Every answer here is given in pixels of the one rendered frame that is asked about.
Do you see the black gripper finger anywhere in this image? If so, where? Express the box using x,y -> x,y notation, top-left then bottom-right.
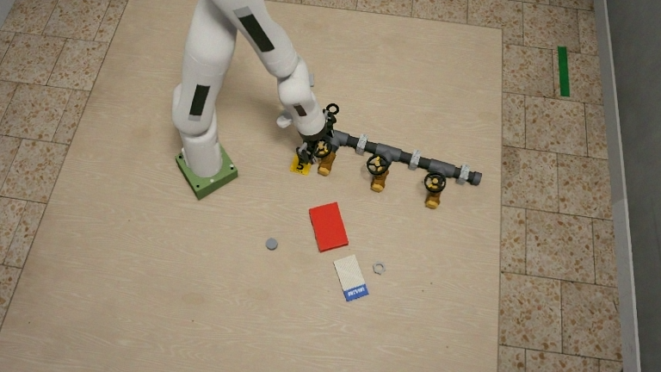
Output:
296,139 -> 320,164
323,109 -> 337,138

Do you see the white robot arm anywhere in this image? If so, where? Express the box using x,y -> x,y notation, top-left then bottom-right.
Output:
171,0 -> 325,177

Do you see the grey pipe manifold with three valves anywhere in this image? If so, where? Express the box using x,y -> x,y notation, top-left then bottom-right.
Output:
314,129 -> 482,208

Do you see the small grey hex nut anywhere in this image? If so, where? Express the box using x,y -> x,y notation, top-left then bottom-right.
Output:
373,261 -> 386,275

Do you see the red flat rectangular block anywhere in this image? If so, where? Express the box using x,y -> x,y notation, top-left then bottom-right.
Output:
309,202 -> 349,252

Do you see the grey round disc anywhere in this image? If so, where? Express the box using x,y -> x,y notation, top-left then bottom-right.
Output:
266,238 -> 278,251

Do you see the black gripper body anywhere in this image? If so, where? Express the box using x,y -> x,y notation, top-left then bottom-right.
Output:
298,120 -> 327,147

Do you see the yellow square tag with number 5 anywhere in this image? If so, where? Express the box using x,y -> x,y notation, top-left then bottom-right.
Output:
290,154 -> 321,176

